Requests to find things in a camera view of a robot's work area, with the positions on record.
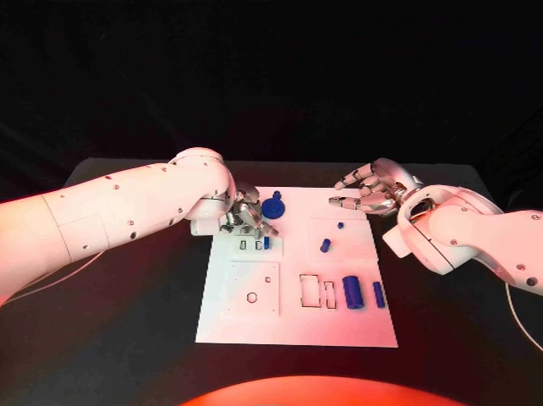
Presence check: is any blue gear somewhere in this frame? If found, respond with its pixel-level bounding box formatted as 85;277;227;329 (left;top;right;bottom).
261;190;287;220

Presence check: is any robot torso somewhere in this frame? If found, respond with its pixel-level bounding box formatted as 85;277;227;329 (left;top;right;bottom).
177;375;470;406

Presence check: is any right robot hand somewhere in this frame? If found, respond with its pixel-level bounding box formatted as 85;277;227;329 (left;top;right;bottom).
328;157;426;218

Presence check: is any thin blue cylinder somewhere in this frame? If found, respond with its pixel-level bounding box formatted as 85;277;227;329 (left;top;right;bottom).
372;281;388;309

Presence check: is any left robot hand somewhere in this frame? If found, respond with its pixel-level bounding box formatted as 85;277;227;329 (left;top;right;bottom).
219;181;281;241

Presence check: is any white task board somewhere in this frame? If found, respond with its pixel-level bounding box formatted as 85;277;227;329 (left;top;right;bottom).
195;186;400;349

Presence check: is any white cable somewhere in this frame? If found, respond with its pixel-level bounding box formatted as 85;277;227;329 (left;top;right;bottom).
4;250;107;305
504;281;543;366

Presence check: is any thick blue cylinder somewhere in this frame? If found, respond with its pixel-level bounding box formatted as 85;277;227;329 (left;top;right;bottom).
342;275;366;310

